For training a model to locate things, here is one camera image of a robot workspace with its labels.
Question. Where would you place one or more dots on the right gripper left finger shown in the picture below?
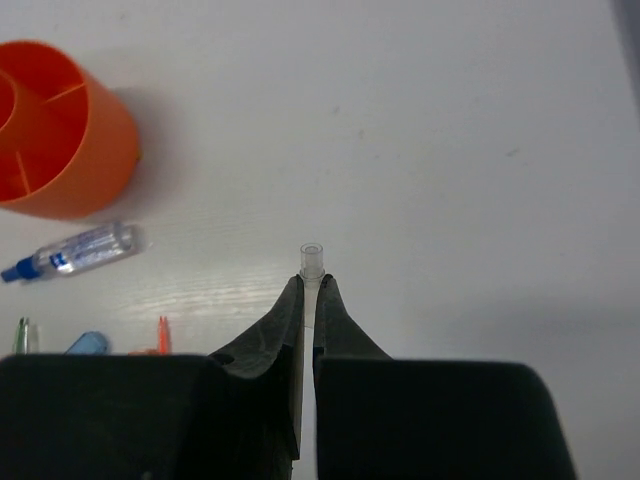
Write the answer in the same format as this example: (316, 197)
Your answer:
(231, 414)

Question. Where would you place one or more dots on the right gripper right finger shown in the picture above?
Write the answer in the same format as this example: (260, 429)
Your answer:
(378, 417)

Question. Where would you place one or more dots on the orange thin highlighter pen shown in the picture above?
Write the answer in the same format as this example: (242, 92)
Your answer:
(163, 340)

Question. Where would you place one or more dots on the orange translucent eraser case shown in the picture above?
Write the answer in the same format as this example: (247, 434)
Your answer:
(144, 352)

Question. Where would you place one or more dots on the clear bottle blue cap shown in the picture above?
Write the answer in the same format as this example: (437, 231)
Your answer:
(82, 252)

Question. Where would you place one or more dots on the clear pen cap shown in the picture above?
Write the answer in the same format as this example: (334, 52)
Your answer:
(312, 272)

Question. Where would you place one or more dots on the green thin highlighter pen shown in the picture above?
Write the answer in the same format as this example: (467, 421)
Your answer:
(26, 338)

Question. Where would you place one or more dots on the blue translucent eraser case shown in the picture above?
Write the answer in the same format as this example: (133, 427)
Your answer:
(90, 343)

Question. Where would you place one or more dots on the orange round compartment organizer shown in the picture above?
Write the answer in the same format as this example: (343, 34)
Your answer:
(69, 146)

